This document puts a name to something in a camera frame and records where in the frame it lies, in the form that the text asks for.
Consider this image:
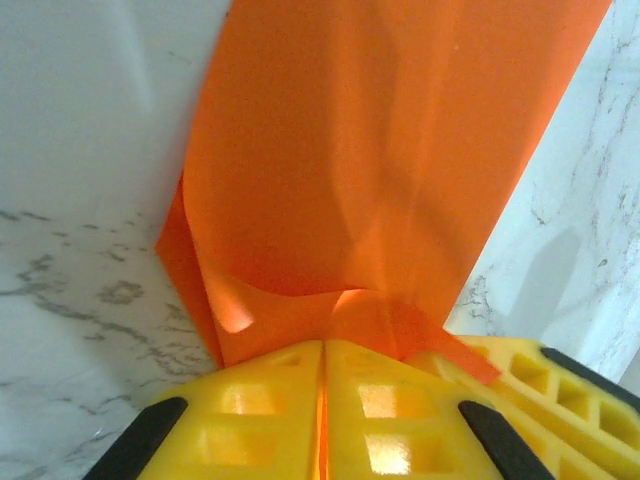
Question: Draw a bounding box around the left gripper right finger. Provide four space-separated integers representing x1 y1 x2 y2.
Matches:
322 339 556 480

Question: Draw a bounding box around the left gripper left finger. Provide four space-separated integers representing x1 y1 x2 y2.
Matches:
82 339 326 480

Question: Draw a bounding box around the orange cloth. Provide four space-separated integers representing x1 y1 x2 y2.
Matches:
154 0 614 386

